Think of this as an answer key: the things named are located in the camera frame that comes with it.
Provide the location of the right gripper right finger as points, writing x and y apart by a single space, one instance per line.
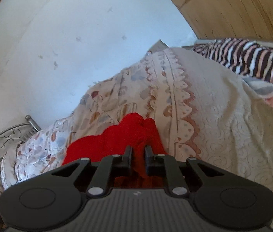
180 178

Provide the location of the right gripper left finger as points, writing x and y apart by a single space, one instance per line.
96 178

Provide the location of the patterned circle print quilt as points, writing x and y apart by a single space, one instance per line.
201 109

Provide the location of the striped bed sheet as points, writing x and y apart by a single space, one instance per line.
242 56

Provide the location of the plywood wardrobe panel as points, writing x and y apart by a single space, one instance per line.
214 19

